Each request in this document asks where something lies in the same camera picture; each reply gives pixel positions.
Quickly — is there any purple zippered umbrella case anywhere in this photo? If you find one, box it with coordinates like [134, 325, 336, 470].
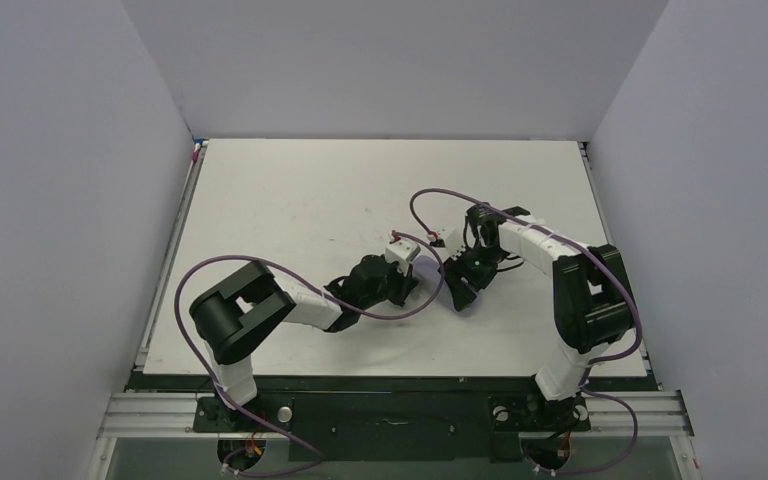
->
[413, 255, 441, 293]

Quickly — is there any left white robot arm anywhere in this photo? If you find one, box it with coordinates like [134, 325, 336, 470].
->
[188, 255, 420, 410]

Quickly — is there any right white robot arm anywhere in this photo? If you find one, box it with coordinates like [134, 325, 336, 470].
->
[435, 205, 635, 431]

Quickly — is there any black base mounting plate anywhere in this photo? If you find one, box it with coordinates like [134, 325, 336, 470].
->
[125, 370, 660, 464]

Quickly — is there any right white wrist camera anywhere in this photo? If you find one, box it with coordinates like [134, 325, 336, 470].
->
[433, 228, 466, 260]

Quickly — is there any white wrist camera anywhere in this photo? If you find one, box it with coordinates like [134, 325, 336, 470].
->
[433, 228, 466, 260]
[384, 238, 420, 269]

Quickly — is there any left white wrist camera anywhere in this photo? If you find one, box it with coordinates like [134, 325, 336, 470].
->
[384, 238, 420, 269]

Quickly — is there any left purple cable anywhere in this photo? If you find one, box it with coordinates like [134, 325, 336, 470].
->
[173, 230, 448, 478]

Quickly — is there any purple cable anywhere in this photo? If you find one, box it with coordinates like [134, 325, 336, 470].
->
[173, 230, 448, 478]
[409, 188, 644, 477]

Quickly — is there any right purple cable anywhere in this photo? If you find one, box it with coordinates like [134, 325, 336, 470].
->
[409, 188, 644, 477]

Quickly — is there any aluminium front rail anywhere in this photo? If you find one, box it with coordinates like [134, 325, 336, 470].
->
[98, 391, 694, 439]

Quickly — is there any aluminium left side rail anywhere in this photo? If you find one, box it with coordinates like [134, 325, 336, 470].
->
[131, 138, 210, 372]

